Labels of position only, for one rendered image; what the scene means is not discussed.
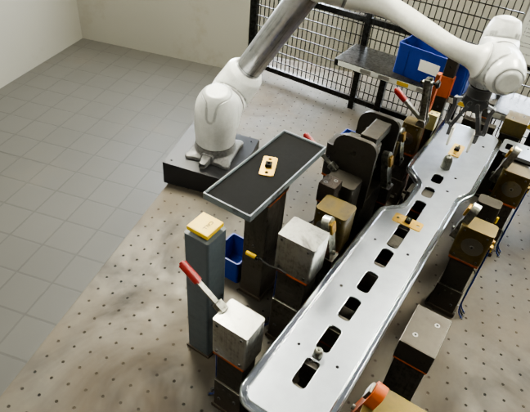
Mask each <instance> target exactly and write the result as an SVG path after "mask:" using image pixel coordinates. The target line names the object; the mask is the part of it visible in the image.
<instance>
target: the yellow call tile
mask: <svg viewBox="0 0 530 412"><path fill-rule="evenodd" d="M223 226H224V223H223V222H221V221H219V220H218V219H217V218H215V217H212V216H210V215H208V214H207V213H204V212H202V213H201V214H200V215H199V216H198V217H197V218H195V219H194V220H193V221H192V222H190V223H189V224H188V225H187V226H186V228H187V229H188V230H189V231H191V232H193V233H195V234H197V235H198V236H200V237H202V238H204V239H206V240H208V239H210V238H211V237H212V236H213V235H214V234H215V233H216V232H218V231H219V230H220V229H221V228H222V227H223Z"/></svg>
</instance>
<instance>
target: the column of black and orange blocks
mask: <svg viewBox="0 0 530 412"><path fill-rule="evenodd" d="M459 66H460V64H459V63H457V62H455V61H453V60H452V59H450V58H447V63H446V65H445V68H444V71H443V74H442V78H441V86H440V88H439V89H438V90H437V93H436V96H435V98H434V101H433V105H432V108H431V110H433V111H436V112H439V113H440V116H439V119H438V123H437V126H436V128H437V127H438V126H439V124H440V122H441V120H442V116H443V114H442V113H443V111H444V108H445V105H446V103H447V99H448V97H449V96H450V94H451V90H452V88H453V85H454V82H455V80H456V73H457V71H458V69H459ZM431 110H430V111H431ZM436 128H435V129H434V130H433V132H434V131H435V130H436Z"/></svg>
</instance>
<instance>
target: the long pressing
mask: <svg viewBox="0 0 530 412"><path fill-rule="evenodd" d="M455 124H456V128H455V131H454V132H453V135H452V137H451V141H450V142H449V144H448V145H446V142H447V138H448V136H449V135H447V134H446V133H447V129H448V127H449V125H448V124H447V123H445V120H443V121H442V122H441V123H440V124H439V126H438V127H437V128H436V130H435V131H434V132H433V134H432V135H431V136H430V137H429V139H428V140H427V141H426V142H425V143H424V145H423V146H422V147H421V148H420V150H419V151H418V152H417V154H416V155H415V156H414V158H413V159H412V160H411V162H410V163H409V164H408V165H407V168H406V171H407V173H408V174H409V176H410V177H411V179H412V180H413V182H414V183H415V187H414V188H413V190H412V191H411V193H410V194H409V195H408V196H407V198H406V199H405V201H404V202H403V203H402V204H399V205H390V206H382V207H380V208H378V209H377V210H376V211H375V213H374V214H373V215H372V216H371V218H370V219H369V221H368V222H367V223H366V224H365V225H364V227H363V228H362V229H361V230H360V232H359V233H358V234H357V236H356V237H355V238H354V240H353V241H352V242H351V244H350V245H349V246H348V247H347V248H346V249H345V251H344V252H343V254H342V255H341V256H340V257H339V259H338V260H337V262H336V263H335V264H334V265H333V266H332V267H331V269H330V270H329V271H328V273H327V274H326V275H325V277H324V278H323V279H322V281H321V282H320V283H319V285H318V286H317V287H316V288H315V289H314V290H313V292H312V293H311V295H310V296H309V297H308V299H307V300H306V301H305V303H304V304H303V305H302V306H301V307H300V308H299V310H298V311H297V312H296V314H295V315H294V316H293V318H292V319H291V320H290V322H289V323H288V324H287V326H286V327H285V328H284V329H283V330H282V331H281V333H280V334H279V336H278V337H277V338H276V340H275V341H274V342H273V343H272V345H271V346H270V347H269V348H268V349H267V351H266V352H265V353H264V355H263V356H262V357H261V359H260V360H259V361H258V363H257V364H256V365H255V367H253V369H252V370H251V371H250V372H249V374H248V375H247V376H246V378H245V379H244V381H243V382H242V384H241V385H240V392H239V396H240V402H241V404H242V405H243V406H244V407H245V408H246V409H247V410H248V411H249V412H340V410H341V408H342V407H343V405H344V403H345V401H346V400H347V398H348V396H349V394H350V392H351V391H352V389H353V387H354V386H355V384H356V382H357V380H358V379H359V377H360V375H361V374H362V371H363V370H364V369H365V367H366V365H367V363H368V361H369V359H370V358H371V356H372V354H373V353H374V351H375V349H376V348H377V346H378V344H379V343H380V340H381V338H382V337H383V336H384V333H385V332H386V330H387V328H388V327H389V325H390V323H391V321H392V320H393V318H394V316H395V315H396V313H397V311H398V309H399V307H400V306H401V305H402V302H403V300H404V299H405V297H406V295H407V294H408V292H409V290H410V288H411V286H412V285H413V283H414V282H415V279H416V278H417V276H418V275H419V273H420V271H421V269H422V267H423V266H424V264H425V262H426V261H427V259H428V257H429V255H430V254H431V252H432V251H433V248H434V246H435V245H436V243H437V242H438V240H439V238H440V236H441V234H442V233H443V231H444V229H445V228H446V226H447V223H448V222H449V221H450V219H451V217H452V215H453V213H454V212H455V211H456V208H457V207H458V205H459V204H460V203H462V202H464V201H466V200H467V199H470V198H472V197H473V196H474V195H475V193H476V191H477V189H478V187H479V186H480V184H481V182H482V180H483V179H484V177H485V175H486V173H487V170H488V169H489V168H490V166H491V164H492V161H493V160H494V158H495V157H496V154H497V152H498V151H499V149H500V147H501V145H502V142H501V140H500V139H499V138H498V137H495V136H493V135H490V134H488V133H487V134H486V135H485V137H482V136H479V137H478V140H477V142H476V143H475V144H473V143H472V146H471V147H470V149H469V152H468V153H466V149H467V147H468V144H469V142H470V139H471V137H472V135H473V134H474V132H475V129H473V128H470V127H467V126H465V125H462V124H459V123H455ZM455 143H456V144H459V145H462V146H464V147H465V148H464V150H463V152H462V153H461V155H460V157H459V158H457V157H454V156H452V158H453V162H452V165H451V168H450V170H443V169H441V168H440V165H441V162H442V159H443V158H444V156H445V155H448V152H449V150H450V149H451V148H452V147H453V145H454V144H455ZM482 146H483V147H484V148H482ZM434 175H439V176H440V177H443V179H442V181H441V183H440V184H437V183H435V182H432V181H431V179H432V178H433V176H434ZM454 178H456V179H454ZM426 187H428V188H430V189H433V190H434V191H435V192H434V193H433V195H432V197H431V198H427V197H424V196H423V195H422V192H423V191H424V189H425V188H426ZM446 190H447V191H449V192H446ZM416 201H420V202H421V203H424V204H425V207H424V209H423V210H422V212H421V213H420V215H419V216H418V217H417V219H416V221H418V222H420V223H422V224H424V226H423V228H422V229H421V231H420V232H418V231H414V230H412V229H411V228H409V227H407V228H408V229H409V231H408V233H407V234H406V236H405V238H404V239H403V241H402V242H401V243H400V245H399V246H398V248H397V249H394V248H392V247H389V246H388V245H387V243H388V241H389V240H390V239H391V237H392V236H393V234H394V232H395V231H396V230H397V228H398V227H399V226H403V225H402V224H400V223H397V222H395V221H393V220H392V218H393V216H394V215H395V214H396V213H400V214H402V215H404V216H406V215H407V214H408V213H409V211H410V210H411V208H412V207H413V205H414V204H415V202H416ZM405 227H406V226H405ZM374 239H376V240H374ZM383 249H387V250H388V251H390V252H392V253H393V256H392V257H391V258H390V260H389V262H388V263H387V265H386V266H385V267H384V268H382V267H379V266H376V265H375V264H374V261H375V260H376V258H377V257H378V256H379V255H380V253H381V251H382V250H383ZM407 253H408V254H409V256H407V255H406V254H407ZM367 272H370V273H372V274H374V275H377V277H378V278H377V280H376V282H375V283H374V284H373V286H372V287H371V289H370V291H369V292H368V293H363V292H362V291H361V290H359V289H357V286H358V285H359V283H360V282H361V281H362V279H363V277H364V276H365V274H366V273H367ZM340 284H341V285H342V286H343V287H340V286H339V285H340ZM349 298H354V299H356V300H358V301H359V302H360V306H359V307H358V309H357V310H356V311H355V313H354V314H353V316H352V318H351V319H350V320H349V321H346V320H343V319H341V318H340V317H339V316H338V314H339V312H340V311H341V309H342V308H343V306H344V304H345V303H346V302H347V301H348V299H349ZM331 326H333V327H335V328H336V329H338V330H339V331H340V332H341V334H340V336H339V337H338V339H337V340H336V342H335V344H334V345H333V347H332V348H331V349H330V351H329V352H323V357H322V358H321V360H319V361H318V360H316V359H314V358H313V357H312V354H313V351H314V349H315V348H316V347H317V344H318V343H319V341H320V340H321V338H322V336H323V335H324V333H325V332H326V331H327V330H328V328H329V327H331ZM297 343H300V345H298V344H297ZM307 359H312V360H313V361H315V362H316V363H318V364H319V367H318V369H317V371H316V373H315V374H314V375H313V376H312V378H311V380H310V381H309V383H308V385H307V386H306V387H305V388H299V387H297V386H296V385H294V384H293V382H292V380H293V378H294V376H295V375H296V374H297V373H298V372H299V370H300V368H301V367H302V365H303V364H304V362H305V361H306V360H307ZM336 365H337V366H338V367H339V368H338V369H336V368H335V366H336Z"/></svg>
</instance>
